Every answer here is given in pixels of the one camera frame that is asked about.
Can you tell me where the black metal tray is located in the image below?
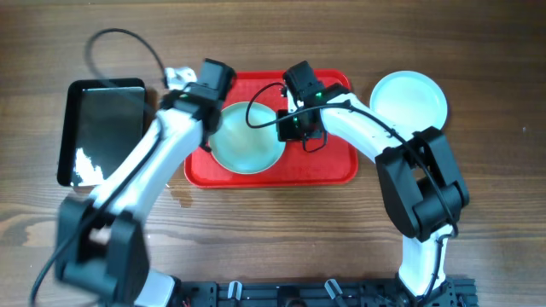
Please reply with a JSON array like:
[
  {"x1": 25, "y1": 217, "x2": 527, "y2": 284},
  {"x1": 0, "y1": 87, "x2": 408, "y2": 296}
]
[{"x1": 56, "y1": 78, "x2": 146, "y2": 187}]

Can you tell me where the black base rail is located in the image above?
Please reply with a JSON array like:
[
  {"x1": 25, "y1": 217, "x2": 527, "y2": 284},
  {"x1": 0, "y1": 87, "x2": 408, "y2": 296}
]
[{"x1": 174, "y1": 277, "x2": 478, "y2": 307}]

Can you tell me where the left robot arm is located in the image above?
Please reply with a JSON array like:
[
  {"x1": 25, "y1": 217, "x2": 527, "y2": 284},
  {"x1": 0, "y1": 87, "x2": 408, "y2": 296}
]
[{"x1": 48, "y1": 59, "x2": 236, "y2": 306}]

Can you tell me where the red plastic tray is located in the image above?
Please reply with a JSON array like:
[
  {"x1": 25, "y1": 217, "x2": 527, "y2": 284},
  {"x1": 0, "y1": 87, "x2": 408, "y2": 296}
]
[{"x1": 183, "y1": 69, "x2": 358, "y2": 188}]

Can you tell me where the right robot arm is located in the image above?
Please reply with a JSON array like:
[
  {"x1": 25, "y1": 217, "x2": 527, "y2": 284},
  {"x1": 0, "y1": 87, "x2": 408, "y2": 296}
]
[{"x1": 279, "y1": 61, "x2": 469, "y2": 304}]

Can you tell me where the light blue plate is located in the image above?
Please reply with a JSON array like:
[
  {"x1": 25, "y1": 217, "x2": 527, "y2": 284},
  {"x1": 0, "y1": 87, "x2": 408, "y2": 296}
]
[
  {"x1": 209, "y1": 101, "x2": 286, "y2": 175},
  {"x1": 369, "y1": 71, "x2": 449, "y2": 131}
]

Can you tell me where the right black cable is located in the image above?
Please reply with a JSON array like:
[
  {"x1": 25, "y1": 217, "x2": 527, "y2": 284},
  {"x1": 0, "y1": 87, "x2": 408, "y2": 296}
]
[{"x1": 245, "y1": 81, "x2": 460, "y2": 295}]

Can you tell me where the black cable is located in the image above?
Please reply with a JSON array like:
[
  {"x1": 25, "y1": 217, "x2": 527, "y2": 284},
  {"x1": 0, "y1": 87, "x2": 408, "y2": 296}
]
[
  {"x1": 28, "y1": 27, "x2": 170, "y2": 307},
  {"x1": 245, "y1": 81, "x2": 460, "y2": 295}
]

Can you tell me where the left black cable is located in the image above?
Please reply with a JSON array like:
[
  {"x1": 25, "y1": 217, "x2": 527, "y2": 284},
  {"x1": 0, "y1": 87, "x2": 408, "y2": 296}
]
[{"x1": 28, "y1": 27, "x2": 170, "y2": 307}]

